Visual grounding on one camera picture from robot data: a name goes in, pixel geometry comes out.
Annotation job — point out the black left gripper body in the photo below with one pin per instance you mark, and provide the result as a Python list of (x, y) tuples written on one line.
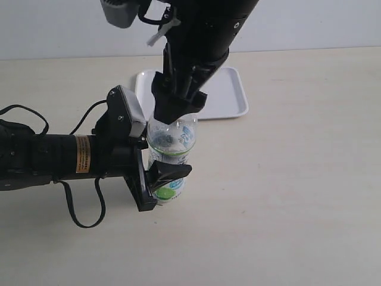
[(117, 146)]

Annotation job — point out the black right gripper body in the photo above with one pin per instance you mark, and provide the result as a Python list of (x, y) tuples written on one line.
[(182, 75)]

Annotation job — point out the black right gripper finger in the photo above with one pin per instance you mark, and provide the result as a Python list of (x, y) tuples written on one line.
[(197, 101), (169, 108)]

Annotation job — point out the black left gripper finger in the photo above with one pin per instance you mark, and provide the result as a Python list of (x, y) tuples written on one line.
[(160, 174)]

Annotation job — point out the clear plastic drink bottle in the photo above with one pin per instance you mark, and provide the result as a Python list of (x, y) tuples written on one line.
[(171, 143)]

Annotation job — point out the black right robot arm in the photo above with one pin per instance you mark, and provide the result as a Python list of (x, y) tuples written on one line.
[(195, 50)]

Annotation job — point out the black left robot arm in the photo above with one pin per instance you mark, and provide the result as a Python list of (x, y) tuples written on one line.
[(30, 159)]

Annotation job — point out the white plastic tray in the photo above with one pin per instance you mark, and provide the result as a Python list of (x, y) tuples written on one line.
[(226, 97)]

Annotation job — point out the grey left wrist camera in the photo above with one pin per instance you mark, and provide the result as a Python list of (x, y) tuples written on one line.
[(125, 113)]

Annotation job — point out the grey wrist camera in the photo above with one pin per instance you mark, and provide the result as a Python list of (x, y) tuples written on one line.
[(125, 113), (120, 14)]

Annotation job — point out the white cable tie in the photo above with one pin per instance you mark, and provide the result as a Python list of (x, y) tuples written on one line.
[(162, 31)]

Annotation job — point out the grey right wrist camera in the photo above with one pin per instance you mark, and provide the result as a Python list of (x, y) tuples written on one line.
[(120, 14)]

